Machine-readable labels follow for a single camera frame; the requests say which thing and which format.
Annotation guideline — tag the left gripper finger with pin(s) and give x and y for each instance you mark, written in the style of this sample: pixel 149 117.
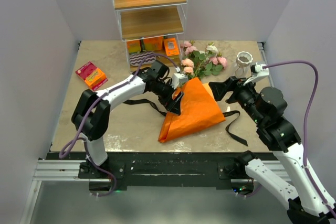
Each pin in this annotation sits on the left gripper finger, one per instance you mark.
pixel 168 104
pixel 178 99

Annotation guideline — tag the orange box bottom right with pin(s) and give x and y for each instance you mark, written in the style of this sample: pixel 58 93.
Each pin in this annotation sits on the orange box bottom right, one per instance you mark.
pixel 171 48

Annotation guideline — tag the white wire wooden shelf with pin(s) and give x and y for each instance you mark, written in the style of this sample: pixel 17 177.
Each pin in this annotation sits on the white wire wooden shelf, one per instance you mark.
pixel 142 19

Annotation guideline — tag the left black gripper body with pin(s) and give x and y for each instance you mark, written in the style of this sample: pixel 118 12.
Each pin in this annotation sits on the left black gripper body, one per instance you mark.
pixel 164 91

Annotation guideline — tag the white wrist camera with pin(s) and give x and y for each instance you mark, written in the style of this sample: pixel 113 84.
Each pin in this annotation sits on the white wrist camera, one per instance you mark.
pixel 258 72
pixel 178 79

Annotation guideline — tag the orange box bottom middle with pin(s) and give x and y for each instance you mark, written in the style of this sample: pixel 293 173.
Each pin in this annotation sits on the orange box bottom middle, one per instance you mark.
pixel 153 44

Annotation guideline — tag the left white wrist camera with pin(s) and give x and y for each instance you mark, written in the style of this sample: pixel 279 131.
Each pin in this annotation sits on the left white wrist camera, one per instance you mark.
pixel 178 79

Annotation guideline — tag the white ribbed vase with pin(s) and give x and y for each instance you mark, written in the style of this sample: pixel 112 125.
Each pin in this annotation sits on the white ribbed vase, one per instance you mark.
pixel 243 62

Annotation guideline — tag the pink orange snack box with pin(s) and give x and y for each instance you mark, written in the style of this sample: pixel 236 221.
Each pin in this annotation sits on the pink orange snack box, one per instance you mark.
pixel 91 75

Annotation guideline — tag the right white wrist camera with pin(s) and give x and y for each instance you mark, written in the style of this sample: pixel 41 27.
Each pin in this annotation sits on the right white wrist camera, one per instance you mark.
pixel 258 72

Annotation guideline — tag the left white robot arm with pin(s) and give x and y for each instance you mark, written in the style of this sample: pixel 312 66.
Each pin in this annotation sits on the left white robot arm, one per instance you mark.
pixel 91 115

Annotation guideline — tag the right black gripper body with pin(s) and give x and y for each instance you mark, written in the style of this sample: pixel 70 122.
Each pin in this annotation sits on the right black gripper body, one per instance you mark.
pixel 245 95

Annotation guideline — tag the orange wrapping paper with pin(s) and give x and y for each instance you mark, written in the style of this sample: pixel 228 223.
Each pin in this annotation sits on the orange wrapping paper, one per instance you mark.
pixel 199 111

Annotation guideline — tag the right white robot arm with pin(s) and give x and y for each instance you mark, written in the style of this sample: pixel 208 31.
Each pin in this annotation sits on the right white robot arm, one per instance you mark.
pixel 299 197

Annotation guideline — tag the purple wavy sponge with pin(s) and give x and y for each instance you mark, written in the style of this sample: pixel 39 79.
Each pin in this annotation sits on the purple wavy sponge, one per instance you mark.
pixel 147 57

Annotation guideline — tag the orange box bottom left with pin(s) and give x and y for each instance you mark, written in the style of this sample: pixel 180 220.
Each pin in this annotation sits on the orange box bottom left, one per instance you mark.
pixel 133 46

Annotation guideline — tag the pink flower bouquet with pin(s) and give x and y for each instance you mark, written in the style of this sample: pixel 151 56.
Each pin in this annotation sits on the pink flower bouquet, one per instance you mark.
pixel 202 63

